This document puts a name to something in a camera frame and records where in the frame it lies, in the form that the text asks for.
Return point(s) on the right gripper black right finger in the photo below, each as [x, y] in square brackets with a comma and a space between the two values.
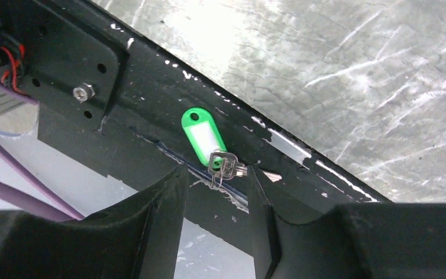
[353, 240]

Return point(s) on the silver hex bolt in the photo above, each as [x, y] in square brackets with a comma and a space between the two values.
[83, 92]

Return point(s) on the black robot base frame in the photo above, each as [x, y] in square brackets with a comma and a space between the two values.
[131, 128]

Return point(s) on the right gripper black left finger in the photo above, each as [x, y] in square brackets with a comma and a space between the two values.
[135, 238]

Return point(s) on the green key tag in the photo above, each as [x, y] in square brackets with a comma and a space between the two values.
[204, 136]

